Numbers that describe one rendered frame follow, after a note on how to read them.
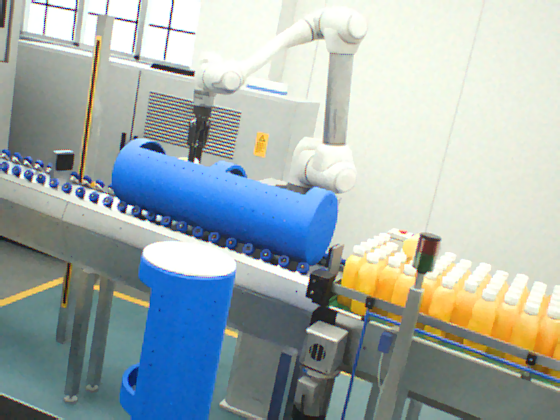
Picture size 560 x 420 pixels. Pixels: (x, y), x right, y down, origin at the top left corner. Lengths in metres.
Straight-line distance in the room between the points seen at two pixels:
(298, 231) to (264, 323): 0.40
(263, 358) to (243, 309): 0.66
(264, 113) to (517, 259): 2.24
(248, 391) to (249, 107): 1.73
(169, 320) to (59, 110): 3.00
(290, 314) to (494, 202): 2.92
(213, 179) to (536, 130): 3.04
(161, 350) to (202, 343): 0.12
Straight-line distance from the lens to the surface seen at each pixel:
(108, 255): 2.76
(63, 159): 2.99
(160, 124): 4.24
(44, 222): 2.96
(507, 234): 5.03
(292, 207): 2.25
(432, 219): 5.04
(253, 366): 3.10
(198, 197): 2.42
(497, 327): 2.09
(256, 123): 3.96
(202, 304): 1.85
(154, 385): 1.96
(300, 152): 2.87
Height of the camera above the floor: 1.64
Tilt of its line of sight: 13 degrees down
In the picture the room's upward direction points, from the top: 11 degrees clockwise
